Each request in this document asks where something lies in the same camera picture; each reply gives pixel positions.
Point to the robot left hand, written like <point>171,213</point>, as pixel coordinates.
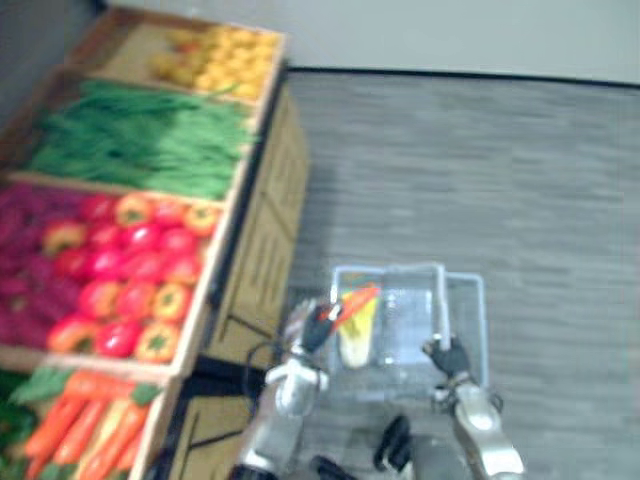
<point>315,327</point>

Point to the leafy green vegetable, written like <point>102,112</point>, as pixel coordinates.
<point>20,415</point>

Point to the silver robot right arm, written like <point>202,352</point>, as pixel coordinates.
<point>482,425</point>

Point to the robot body and legs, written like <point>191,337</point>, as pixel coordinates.
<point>397,442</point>

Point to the clear grey shopping basket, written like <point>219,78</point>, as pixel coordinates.
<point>415,320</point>

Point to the orange tomato with green stem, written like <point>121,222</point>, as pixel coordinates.
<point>157,342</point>
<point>171,301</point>
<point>201,219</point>
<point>64,236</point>
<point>133,210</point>
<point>72,334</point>

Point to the pale yellow napa cabbage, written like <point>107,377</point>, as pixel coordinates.
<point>356,342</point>

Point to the pile of green beans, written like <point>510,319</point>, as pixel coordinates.
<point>145,137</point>

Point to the pile of yellow fruits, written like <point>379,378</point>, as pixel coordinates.
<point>227,60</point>

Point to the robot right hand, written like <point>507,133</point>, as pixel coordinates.
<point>451,357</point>

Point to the orange carrot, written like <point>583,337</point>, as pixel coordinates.
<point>52,425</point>
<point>95,385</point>
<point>130,452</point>
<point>80,434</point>
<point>117,440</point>

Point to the pile of purple vegetables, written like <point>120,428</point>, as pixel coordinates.
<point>27,260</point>

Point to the wooden display stand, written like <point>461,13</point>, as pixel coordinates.
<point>265,225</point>

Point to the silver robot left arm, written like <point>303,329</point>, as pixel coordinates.
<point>292,387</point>

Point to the red tomato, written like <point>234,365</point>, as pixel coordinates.
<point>99,299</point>
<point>167,212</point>
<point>141,236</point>
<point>145,266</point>
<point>117,339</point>
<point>178,240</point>
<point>97,207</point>
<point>71,262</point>
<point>182,270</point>
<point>135,300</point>
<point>104,235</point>
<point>107,263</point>

